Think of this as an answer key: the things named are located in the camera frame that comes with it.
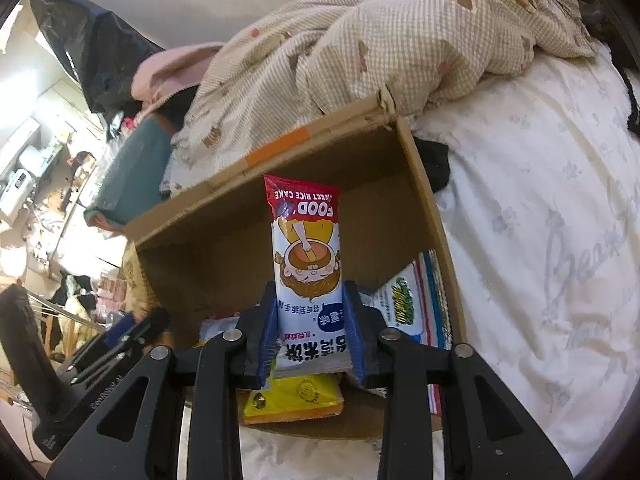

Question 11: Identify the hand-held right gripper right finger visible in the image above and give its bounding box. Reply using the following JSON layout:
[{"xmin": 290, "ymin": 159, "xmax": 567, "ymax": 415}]
[{"xmin": 342, "ymin": 280, "xmax": 573, "ymax": 480}]

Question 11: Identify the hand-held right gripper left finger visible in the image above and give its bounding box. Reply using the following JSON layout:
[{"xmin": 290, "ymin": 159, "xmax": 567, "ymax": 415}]
[{"xmin": 46, "ymin": 280, "xmax": 278, "ymax": 480}]

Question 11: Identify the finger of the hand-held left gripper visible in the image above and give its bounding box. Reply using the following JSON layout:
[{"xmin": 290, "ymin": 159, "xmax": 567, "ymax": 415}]
[
  {"xmin": 102, "ymin": 306, "xmax": 172, "ymax": 356},
  {"xmin": 65, "ymin": 335, "xmax": 151, "ymax": 386}
]

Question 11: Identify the large blue and white packet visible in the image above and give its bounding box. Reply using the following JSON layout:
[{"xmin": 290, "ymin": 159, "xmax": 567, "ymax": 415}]
[{"xmin": 370, "ymin": 249, "xmax": 453, "ymax": 416}]

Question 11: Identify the yellow snack packet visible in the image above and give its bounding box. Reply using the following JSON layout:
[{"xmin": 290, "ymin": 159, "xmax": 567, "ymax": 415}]
[{"xmin": 242, "ymin": 372, "xmax": 347, "ymax": 427}]

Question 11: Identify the brown cardboard box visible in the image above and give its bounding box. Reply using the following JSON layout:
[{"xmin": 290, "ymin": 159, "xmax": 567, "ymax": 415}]
[{"xmin": 122, "ymin": 95, "xmax": 468, "ymax": 441}]

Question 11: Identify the red and white rice cake packet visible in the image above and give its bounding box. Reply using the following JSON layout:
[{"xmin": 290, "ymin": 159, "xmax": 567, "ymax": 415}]
[{"xmin": 262, "ymin": 174, "xmax": 351, "ymax": 380}]

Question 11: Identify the teal cushion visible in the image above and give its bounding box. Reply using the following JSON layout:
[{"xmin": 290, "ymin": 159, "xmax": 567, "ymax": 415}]
[{"xmin": 82, "ymin": 112, "xmax": 176, "ymax": 233}]

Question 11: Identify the white appliance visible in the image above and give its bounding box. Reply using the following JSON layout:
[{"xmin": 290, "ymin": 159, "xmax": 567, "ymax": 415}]
[{"xmin": 0, "ymin": 167, "xmax": 37, "ymax": 217}]

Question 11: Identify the white printed bed sheet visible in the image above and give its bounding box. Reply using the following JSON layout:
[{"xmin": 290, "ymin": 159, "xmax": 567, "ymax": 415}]
[{"xmin": 240, "ymin": 42, "xmax": 640, "ymax": 480}]

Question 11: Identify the black cloth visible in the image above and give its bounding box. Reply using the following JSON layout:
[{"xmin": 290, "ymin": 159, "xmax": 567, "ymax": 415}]
[{"xmin": 415, "ymin": 137, "xmax": 451, "ymax": 193}]

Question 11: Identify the pink cloth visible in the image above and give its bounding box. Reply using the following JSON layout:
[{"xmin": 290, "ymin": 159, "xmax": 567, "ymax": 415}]
[{"xmin": 131, "ymin": 42, "xmax": 226, "ymax": 116}]

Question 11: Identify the dark plastic bag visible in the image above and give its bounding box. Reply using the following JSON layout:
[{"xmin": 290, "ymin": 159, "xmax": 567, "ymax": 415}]
[{"xmin": 27, "ymin": 0, "xmax": 166, "ymax": 111}]

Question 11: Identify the beige checkered quilt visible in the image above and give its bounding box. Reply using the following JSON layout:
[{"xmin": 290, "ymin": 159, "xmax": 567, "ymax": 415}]
[{"xmin": 160, "ymin": 0, "xmax": 598, "ymax": 196}]

